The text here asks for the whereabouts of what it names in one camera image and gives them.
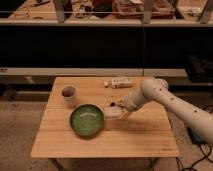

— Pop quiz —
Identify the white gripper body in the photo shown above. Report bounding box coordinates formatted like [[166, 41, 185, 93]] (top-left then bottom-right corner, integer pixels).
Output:
[[124, 94, 138, 112]]

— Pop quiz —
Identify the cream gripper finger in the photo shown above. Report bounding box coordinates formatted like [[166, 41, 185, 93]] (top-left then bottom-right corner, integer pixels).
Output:
[[115, 106, 131, 119]]

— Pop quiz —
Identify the white sponge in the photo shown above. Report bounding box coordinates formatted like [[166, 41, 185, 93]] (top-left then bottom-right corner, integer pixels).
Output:
[[103, 106, 121, 119]]

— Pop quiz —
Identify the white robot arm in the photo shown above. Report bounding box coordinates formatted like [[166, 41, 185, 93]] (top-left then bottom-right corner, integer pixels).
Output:
[[117, 78, 213, 145]]

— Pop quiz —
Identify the green ceramic bowl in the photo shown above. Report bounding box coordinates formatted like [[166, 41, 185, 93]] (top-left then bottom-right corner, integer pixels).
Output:
[[69, 104, 104, 137]]

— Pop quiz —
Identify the black rectangular phone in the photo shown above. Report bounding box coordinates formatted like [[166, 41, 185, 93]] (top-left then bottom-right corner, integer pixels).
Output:
[[110, 100, 123, 107]]

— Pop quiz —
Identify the white plastic bottle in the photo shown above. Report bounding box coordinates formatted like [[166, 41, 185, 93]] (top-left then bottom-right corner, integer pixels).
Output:
[[104, 77, 133, 89]]

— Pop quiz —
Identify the wooden table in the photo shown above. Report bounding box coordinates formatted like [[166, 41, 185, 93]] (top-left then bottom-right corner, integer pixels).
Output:
[[31, 77, 179, 158]]

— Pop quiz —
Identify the white paper cup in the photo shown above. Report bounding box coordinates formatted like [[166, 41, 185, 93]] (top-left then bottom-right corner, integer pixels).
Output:
[[61, 85, 77, 108]]

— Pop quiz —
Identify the long workbench shelf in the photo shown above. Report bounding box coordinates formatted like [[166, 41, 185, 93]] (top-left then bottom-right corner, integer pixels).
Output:
[[0, 0, 213, 27]]

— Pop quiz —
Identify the black cable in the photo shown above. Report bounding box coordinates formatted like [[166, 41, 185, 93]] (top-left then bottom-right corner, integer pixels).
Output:
[[175, 143, 213, 171]]

